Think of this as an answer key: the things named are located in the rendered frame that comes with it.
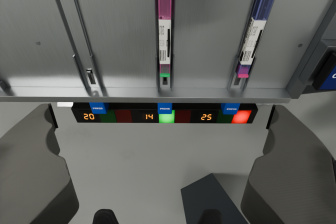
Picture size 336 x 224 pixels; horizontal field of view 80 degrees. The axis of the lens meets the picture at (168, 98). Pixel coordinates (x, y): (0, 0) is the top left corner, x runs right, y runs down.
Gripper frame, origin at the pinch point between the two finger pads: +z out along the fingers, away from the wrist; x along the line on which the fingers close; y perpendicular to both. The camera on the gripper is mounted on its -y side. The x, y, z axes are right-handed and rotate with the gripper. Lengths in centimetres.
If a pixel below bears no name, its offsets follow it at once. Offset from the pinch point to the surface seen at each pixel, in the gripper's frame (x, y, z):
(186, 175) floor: 11, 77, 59
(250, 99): 12.8, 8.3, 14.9
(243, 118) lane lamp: 14.8, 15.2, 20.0
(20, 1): -16.2, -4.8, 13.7
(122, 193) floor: -21, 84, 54
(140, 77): -3.6, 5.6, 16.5
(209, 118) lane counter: 8.4, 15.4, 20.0
